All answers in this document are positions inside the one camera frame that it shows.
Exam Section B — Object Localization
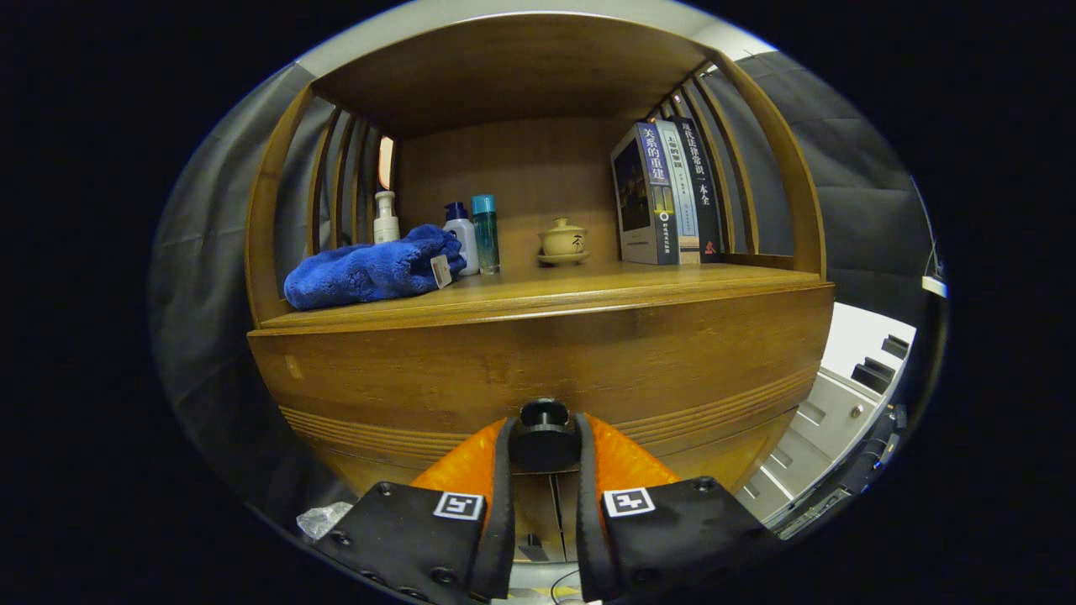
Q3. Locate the black spine book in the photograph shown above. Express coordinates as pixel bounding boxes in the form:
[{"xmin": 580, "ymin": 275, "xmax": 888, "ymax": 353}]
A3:
[{"xmin": 672, "ymin": 115, "xmax": 724, "ymax": 264}]

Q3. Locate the clear plastic bag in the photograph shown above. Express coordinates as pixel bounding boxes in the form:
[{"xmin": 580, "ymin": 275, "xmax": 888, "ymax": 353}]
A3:
[{"xmin": 296, "ymin": 502, "xmax": 354, "ymax": 543}]

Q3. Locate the beige lidded teacup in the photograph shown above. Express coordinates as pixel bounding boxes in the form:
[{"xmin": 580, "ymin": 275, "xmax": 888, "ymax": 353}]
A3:
[{"xmin": 538, "ymin": 217, "xmax": 590, "ymax": 266}]

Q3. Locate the clear bottle teal cap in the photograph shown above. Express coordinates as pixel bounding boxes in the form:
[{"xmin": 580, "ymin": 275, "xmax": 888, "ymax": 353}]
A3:
[{"xmin": 471, "ymin": 194, "xmax": 501, "ymax": 275}]

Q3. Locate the wooden countertop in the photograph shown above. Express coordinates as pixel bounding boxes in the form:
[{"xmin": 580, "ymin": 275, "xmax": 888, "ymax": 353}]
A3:
[{"xmin": 261, "ymin": 256, "xmax": 825, "ymax": 330}]

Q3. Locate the blue towel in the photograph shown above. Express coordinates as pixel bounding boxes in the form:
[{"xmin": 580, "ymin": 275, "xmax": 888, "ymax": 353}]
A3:
[{"xmin": 283, "ymin": 224, "xmax": 467, "ymax": 311}]

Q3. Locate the white bottle blue cap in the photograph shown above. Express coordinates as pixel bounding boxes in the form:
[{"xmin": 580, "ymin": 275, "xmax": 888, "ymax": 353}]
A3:
[{"xmin": 443, "ymin": 202, "xmax": 480, "ymax": 276}]

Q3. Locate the white pump bottle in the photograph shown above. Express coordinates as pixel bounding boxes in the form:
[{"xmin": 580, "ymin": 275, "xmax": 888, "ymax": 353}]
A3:
[{"xmin": 372, "ymin": 191, "xmax": 401, "ymax": 245}]

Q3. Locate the white spine book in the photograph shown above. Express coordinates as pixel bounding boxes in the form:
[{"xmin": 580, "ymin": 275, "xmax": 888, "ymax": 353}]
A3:
[{"xmin": 654, "ymin": 119, "xmax": 701, "ymax": 265}]

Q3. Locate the wooden drawer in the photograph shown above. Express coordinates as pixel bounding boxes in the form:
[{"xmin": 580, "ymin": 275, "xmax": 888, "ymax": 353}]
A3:
[{"xmin": 248, "ymin": 283, "xmax": 836, "ymax": 497}]

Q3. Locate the wooden cabinet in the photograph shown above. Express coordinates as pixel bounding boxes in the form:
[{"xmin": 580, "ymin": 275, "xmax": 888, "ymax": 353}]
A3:
[{"xmin": 244, "ymin": 13, "xmax": 836, "ymax": 564}]

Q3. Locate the white side cabinet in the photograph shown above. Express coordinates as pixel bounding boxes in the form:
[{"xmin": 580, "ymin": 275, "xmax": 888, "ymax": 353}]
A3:
[{"xmin": 740, "ymin": 302, "xmax": 917, "ymax": 526}]

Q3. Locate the blue spine book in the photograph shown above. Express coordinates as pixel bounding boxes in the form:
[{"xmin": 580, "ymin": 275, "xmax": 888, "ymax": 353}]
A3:
[{"xmin": 610, "ymin": 122, "xmax": 680, "ymax": 266}]

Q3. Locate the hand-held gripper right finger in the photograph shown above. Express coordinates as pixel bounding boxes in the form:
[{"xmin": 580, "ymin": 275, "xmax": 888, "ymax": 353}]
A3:
[{"xmin": 574, "ymin": 413, "xmax": 783, "ymax": 604}]

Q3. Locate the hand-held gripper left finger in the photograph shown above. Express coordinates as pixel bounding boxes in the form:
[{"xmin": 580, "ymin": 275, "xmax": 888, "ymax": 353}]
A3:
[{"xmin": 313, "ymin": 416, "xmax": 518, "ymax": 604}]

